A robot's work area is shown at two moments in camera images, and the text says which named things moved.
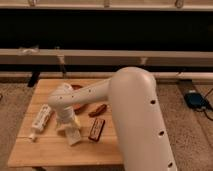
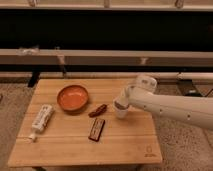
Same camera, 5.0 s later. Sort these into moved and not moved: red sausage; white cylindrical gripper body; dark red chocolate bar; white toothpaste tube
Moved: white cylindrical gripper body
Not moved: white toothpaste tube; red sausage; dark red chocolate bar
